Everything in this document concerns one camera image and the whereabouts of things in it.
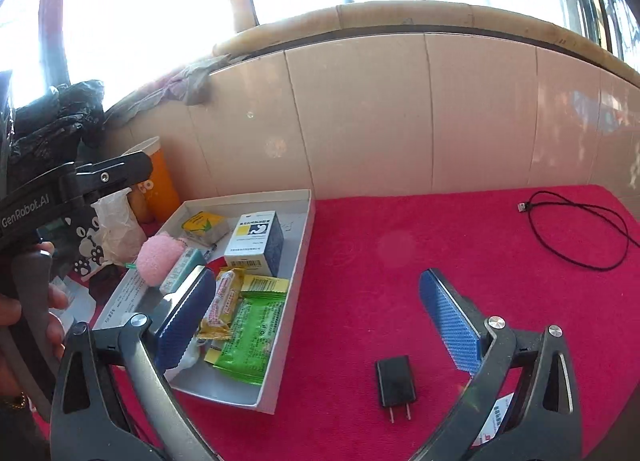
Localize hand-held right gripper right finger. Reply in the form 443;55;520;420
412;268;585;461

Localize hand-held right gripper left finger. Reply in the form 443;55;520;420
50;265;218;461

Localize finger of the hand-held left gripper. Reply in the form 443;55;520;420
75;151;154;202

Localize white plush toy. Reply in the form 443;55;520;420
180;338;202;369

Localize yellow candy wrapper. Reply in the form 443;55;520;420
196;267;245;342

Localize pink plush ball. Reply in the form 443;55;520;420
136;234;185;289

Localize green sachet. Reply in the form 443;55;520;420
212;297;286;386

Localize black power adapter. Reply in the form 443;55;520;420
376;355;418;424

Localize yellow green box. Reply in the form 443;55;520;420
181;211;230;243

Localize white cardboard box tray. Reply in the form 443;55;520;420
90;188;317;415

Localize person's left hand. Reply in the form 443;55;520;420
0;240;71;402

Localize orange container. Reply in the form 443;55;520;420
122;137;181;224

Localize white crumpled bag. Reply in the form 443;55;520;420
92;188;146;267

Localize white teal medicine box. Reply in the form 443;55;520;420
159;247;207;292

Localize long white medicine box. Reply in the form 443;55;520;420
92;268;166;332

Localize panda print bag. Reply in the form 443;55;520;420
65;206;111;282

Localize black plastic bag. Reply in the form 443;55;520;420
10;81;106;162

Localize yellow sachet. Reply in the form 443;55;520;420
241;275;291;299

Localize white medicine box yellow label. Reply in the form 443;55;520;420
223;212;285;277

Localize red table cloth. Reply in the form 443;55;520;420
30;184;640;461

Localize white red medicine box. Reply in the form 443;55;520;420
472;392;516;448

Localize grey cloth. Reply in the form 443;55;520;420
107;55;236;129

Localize beige ledge cover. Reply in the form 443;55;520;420
212;0;640;77

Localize black usb cable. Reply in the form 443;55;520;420
516;191;632;272

